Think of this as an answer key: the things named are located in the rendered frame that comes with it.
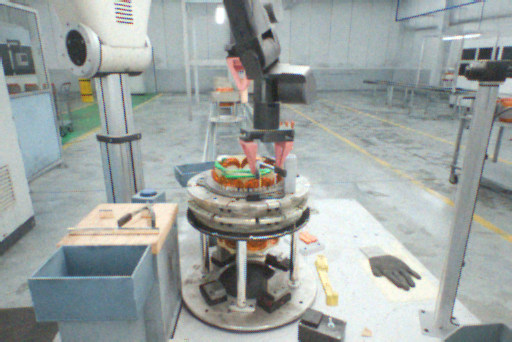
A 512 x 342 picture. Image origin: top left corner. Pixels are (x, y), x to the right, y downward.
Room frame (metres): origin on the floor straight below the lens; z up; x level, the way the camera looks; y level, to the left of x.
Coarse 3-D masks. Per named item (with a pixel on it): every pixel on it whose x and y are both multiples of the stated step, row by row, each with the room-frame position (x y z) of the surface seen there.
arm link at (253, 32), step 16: (224, 0) 0.68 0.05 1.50; (240, 0) 0.66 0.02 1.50; (256, 0) 0.68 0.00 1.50; (240, 16) 0.67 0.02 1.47; (256, 16) 0.67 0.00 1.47; (240, 32) 0.67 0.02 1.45; (256, 32) 0.66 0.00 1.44; (272, 32) 0.70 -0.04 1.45; (240, 48) 0.69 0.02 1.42; (256, 48) 0.67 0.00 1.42; (272, 48) 0.69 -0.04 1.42
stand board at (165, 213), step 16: (96, 208) 0.75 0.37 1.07; (112, 208) 0.75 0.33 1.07; (128, 208) 0.75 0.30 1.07; (160, 208) 0.75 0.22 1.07; (176, 208) 0.76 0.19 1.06; (80, 224) 0.67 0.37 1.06; (96, 224) 0.67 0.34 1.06; (112, 224) 0.67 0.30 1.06; (128, 224) 0.67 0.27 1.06; (144, 224) 0.66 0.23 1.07; (160, 224) 0.66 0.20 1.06; (64, 240) 0.60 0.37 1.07; (80, 240) 0.60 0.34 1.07; (96, 240) 0.60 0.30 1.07; (112, 240) 0.60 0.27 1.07; (128, 240) 0.60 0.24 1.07; (144, 240) 0.60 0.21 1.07; (160, 240) 0.61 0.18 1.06
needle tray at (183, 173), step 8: (176, 168) 1.08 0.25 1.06; (184, 168) 1.12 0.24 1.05; (192, 168) 1.13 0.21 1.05; (200, 168) 1.15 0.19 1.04; (208, 168) 1.16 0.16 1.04; (176, 176) 1.08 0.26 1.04; (184, 176) 1.02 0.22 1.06; (192, 176) 1.03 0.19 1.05; (184, 184) 1.02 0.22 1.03; (216, 240) 1.07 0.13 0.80
